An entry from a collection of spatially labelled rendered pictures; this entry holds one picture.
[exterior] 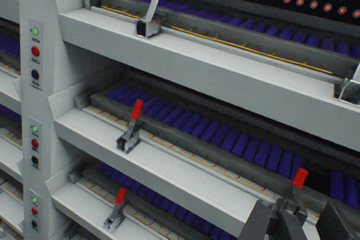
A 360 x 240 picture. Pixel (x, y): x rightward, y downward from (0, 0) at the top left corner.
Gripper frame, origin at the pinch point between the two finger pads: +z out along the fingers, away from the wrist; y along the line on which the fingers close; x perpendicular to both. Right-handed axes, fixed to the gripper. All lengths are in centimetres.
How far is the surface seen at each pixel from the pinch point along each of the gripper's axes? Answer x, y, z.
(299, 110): 8.7, -3.8, 7.2
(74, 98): -3.7, -42.3, 14.2
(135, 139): -5.2, -25.6, 12.8
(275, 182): -2.7, -1.9, 16.1
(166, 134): -3.1, -21.7, 16.3
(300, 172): 1.1, -0.2, 11.9
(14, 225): -46, -56, 19
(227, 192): -6.5, -7.8, 13.5
